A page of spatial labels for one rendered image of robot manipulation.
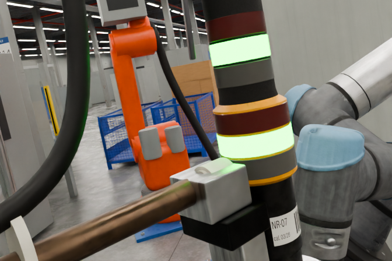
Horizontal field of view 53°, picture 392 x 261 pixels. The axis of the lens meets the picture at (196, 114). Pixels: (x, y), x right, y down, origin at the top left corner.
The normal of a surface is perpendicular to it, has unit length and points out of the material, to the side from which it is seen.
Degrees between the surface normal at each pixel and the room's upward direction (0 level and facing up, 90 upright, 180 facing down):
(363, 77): 60
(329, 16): 90
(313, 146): 74
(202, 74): 90
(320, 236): 89
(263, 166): 90
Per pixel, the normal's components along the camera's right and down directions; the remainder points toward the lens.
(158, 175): 0.26, 0.08
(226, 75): -0.62, 0.22
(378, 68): -0.17, -0.35
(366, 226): -0.06, -0.12
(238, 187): 0.63, -0.02
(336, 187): 0.05, 0.11
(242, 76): -0.15, 0.16
